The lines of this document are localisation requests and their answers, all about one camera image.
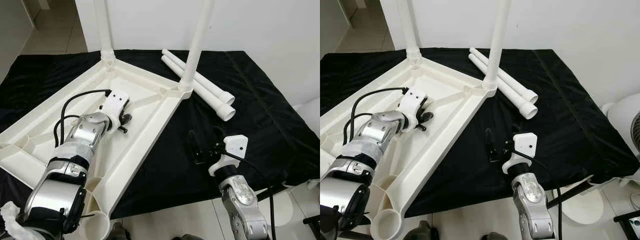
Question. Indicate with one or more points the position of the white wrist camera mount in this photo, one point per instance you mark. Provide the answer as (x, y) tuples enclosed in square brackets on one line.
[(235, 147), (412, 102), (525, 145), (116, 105)]

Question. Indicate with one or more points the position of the black table cloth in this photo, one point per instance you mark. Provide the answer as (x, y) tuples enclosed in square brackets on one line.
[(575, 125), (250, 125)]

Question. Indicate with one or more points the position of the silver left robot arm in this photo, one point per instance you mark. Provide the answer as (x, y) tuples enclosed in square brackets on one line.
[(75, 145), (365, 145)]

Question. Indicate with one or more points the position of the black metal frame bar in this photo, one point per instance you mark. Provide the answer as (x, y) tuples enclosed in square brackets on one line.
[(270, 192), (572, 191)]

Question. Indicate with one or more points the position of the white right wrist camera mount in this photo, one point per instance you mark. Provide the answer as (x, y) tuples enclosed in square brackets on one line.
[(525, 145), (235, 147)]

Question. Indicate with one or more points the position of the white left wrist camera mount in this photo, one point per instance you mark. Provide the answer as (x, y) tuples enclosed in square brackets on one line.
[(116, 105), (412, 102)]

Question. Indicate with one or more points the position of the white plastic table top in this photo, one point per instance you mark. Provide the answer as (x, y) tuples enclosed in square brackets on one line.
[(445, 130), (140, 130)]

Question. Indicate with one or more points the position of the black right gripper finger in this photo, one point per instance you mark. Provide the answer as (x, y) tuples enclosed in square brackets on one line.
[(193, 144), (518, 135), (220, 136), (490, 142)]

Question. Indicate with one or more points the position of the white plastic table leg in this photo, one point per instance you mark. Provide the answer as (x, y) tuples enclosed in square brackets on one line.
[(104, 25), (515, 80), (497, 45), (197, 45), (409, 25), (200, 92), (210, 82), (505, 90)]

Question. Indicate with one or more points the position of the white crumpled plastic sheet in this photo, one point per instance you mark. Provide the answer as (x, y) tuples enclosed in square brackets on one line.
[(12, 222)]

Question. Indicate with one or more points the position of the grey robot right leg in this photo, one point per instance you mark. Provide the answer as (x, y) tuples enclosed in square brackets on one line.
[(495, 236), (187, 237)]

